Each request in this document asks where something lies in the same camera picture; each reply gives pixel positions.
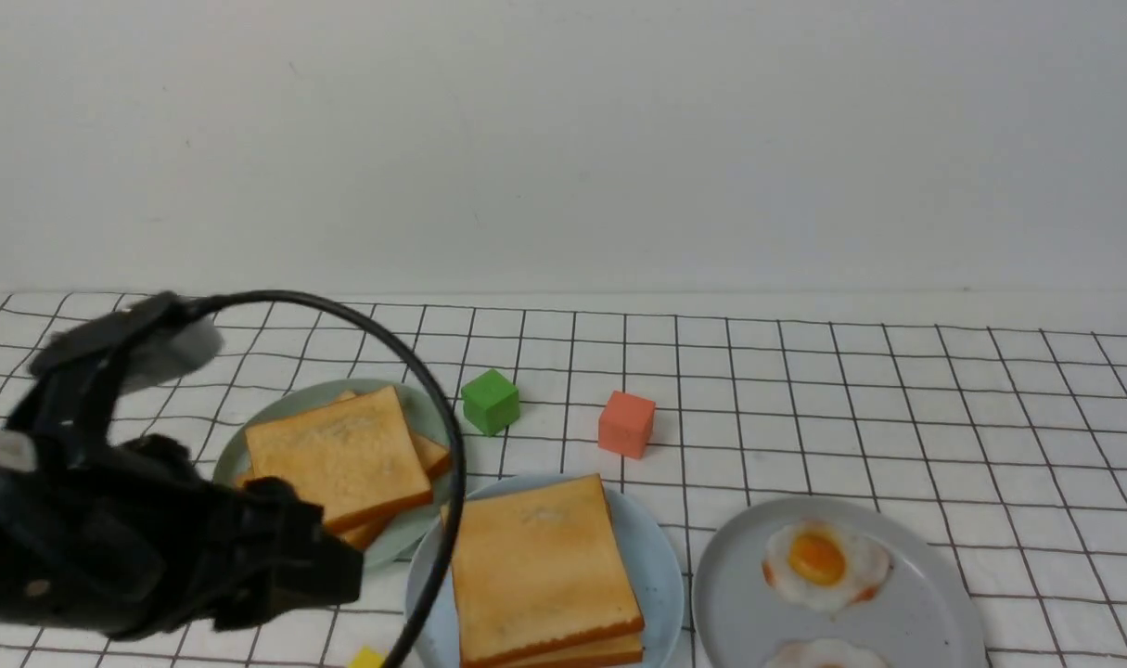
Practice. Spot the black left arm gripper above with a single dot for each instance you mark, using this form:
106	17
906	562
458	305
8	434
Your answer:
143	544

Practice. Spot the toast slice top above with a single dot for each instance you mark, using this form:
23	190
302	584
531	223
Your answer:
539	570

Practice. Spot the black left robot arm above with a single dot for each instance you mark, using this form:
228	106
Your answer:
52	421

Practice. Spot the yellow cube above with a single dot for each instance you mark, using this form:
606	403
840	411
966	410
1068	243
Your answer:
367	657

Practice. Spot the green plate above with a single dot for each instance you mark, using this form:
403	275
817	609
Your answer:
405	530

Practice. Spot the bottom toast on green plate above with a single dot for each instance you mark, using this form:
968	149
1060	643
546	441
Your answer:
429	455

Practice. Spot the green cube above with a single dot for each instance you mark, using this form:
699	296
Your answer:
491	402

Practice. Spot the orange cube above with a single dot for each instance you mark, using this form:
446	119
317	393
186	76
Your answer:
626	424

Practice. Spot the light blue plate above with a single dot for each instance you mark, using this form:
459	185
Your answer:
651	563

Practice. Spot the fried egg back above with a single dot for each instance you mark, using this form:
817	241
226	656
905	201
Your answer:
824	567

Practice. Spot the fried egg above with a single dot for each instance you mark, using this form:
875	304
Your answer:
824	652
824	567

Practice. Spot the fried egg near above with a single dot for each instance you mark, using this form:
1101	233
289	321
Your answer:
824	652

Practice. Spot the grey plate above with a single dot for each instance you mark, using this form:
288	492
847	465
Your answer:
920	617

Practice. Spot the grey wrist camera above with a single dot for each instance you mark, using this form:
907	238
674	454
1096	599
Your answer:
154	337

